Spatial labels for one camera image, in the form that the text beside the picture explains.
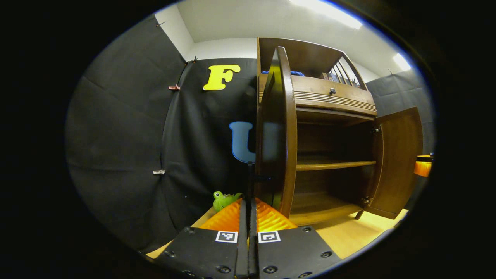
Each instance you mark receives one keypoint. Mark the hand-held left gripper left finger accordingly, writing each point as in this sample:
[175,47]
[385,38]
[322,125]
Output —
[242,252]

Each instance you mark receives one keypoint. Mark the small ceiling light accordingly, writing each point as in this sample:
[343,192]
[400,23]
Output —
[401,62]

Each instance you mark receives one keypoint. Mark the black backdrop cloth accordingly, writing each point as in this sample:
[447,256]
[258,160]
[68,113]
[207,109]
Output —
[124,135]

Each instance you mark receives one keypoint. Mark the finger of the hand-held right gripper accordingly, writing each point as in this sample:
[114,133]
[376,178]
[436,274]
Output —
[423,168]

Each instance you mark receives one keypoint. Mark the wooden double-door shoe cabinet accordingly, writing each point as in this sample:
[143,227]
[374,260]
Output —
[310,54]

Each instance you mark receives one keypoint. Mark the green plush toy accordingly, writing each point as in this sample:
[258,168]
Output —
[224,200]

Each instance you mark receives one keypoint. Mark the wooden cabinet door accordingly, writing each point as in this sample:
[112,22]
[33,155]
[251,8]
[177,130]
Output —
[399,162]
[277,135]

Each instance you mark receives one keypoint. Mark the wooden inner cabinet shelf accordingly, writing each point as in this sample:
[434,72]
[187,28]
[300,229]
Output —
[329,164]

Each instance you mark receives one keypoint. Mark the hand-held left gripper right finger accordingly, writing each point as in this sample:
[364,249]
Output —
[252,252]

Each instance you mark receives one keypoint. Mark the wooden cabinet drawer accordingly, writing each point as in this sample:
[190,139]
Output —
[321,87]

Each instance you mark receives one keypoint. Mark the blue cloth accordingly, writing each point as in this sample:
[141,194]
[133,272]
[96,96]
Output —
[297,73]

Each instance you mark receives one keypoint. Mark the red clip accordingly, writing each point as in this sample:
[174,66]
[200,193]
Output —
[174,87]

